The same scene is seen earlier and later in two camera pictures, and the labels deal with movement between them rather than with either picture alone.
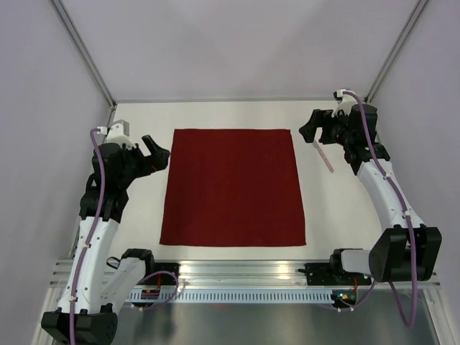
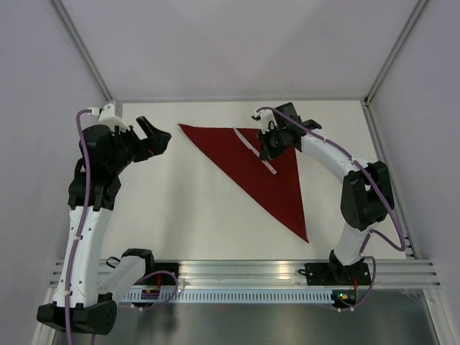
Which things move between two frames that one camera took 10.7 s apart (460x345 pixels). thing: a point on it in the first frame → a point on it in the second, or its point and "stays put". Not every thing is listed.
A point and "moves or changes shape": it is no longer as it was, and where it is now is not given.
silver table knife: (317, 145) moves or changes shape
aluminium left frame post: (85, 56) stays put
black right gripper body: (335, 129) → (273, 142)
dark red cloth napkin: (233, 187) moves or changes shape
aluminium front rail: (227, 274) stays put
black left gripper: (157, 161) → (157, 145)
